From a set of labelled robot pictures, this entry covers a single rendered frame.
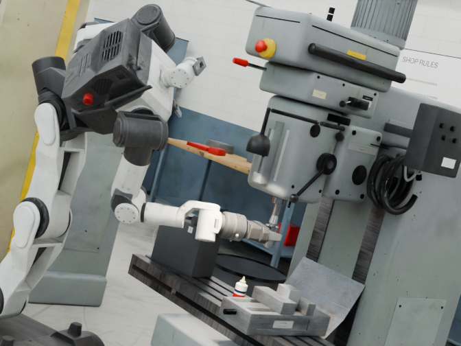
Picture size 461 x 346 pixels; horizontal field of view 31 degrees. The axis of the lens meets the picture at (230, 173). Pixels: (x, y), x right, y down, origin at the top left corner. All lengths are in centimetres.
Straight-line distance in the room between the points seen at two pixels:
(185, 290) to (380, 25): 113
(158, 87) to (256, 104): 663
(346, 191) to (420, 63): 510
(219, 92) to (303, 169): 712
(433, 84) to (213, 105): 309
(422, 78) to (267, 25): 523
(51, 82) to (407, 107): 123
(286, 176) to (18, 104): 181
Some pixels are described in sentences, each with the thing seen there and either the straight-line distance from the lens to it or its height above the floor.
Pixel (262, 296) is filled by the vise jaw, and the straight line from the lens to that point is 266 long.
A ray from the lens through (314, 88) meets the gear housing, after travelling 258.
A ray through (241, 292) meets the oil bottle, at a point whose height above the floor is 96.
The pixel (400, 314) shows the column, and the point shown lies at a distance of 305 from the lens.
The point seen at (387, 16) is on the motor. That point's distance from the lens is 284.
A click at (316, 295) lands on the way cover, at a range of 304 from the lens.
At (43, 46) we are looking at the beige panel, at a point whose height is 157.
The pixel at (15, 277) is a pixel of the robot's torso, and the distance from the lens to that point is 293.
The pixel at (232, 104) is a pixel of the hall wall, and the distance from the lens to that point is 951.
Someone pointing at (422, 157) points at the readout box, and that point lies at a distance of 265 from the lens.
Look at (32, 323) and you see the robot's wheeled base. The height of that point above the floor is 57.
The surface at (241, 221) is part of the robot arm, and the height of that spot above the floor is 120.
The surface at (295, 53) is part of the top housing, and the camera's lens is 250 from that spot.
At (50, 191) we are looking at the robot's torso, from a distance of 282.
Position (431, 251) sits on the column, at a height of 123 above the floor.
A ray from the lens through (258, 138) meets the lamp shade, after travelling 249.
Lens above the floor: 162
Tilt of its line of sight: 6 degrees down
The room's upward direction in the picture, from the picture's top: 15 degrees clockwise
